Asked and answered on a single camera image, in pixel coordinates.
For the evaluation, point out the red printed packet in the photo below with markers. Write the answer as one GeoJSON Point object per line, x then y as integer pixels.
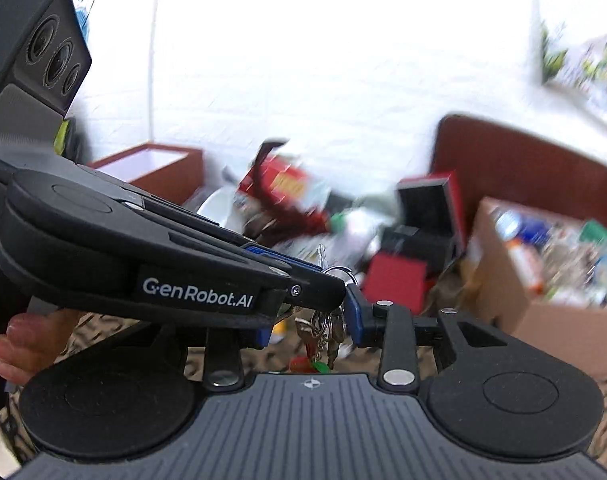
{"type": "Point", "coordinates": [288, 180]}

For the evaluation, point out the red and black gift box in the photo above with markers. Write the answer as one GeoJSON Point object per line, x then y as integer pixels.
{"type": "Point", "coordinates": [431, 205]}

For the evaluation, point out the white bowl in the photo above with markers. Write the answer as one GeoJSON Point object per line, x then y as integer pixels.
{"type": "Point", "coordinates": [216, 207]}

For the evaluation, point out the wall poster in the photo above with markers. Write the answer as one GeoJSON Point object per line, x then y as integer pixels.
{"type": "Point", "coordinates": [83, 0]}

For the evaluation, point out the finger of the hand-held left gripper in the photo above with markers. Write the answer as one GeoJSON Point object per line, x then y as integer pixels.
{"type": "Point", "coordinates": [263, 253]}
{"type": "Point", "coordinates": [313, 292]}

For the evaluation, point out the dark wooden headboard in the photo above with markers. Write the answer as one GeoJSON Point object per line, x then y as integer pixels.
{"type": "Point", "coordinates": [508, 160]}

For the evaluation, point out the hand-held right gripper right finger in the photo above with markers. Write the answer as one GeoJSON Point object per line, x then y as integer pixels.
{"type": "Point", "coordinates": [362, 317]}

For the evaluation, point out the bunch of metal keys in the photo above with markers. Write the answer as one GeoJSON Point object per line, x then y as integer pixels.
{"type": "Point", "coordinates": [321, 332]}

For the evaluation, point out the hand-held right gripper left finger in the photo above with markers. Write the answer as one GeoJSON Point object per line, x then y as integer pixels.
{"type": "Point", "coordinates": [223, 355]}

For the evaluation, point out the floral plastic bag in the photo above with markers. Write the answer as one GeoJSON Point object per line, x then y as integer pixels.
{"type": "Point", "coordinates": [583, 60]}

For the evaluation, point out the person's left hand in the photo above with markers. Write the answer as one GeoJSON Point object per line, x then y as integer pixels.
{"type": "Point", "coordinates": [28, 340]}

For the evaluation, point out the brown cardboard box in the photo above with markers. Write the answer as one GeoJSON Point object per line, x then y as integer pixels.
{"type": "Point", "coordinates": [558, 330]}

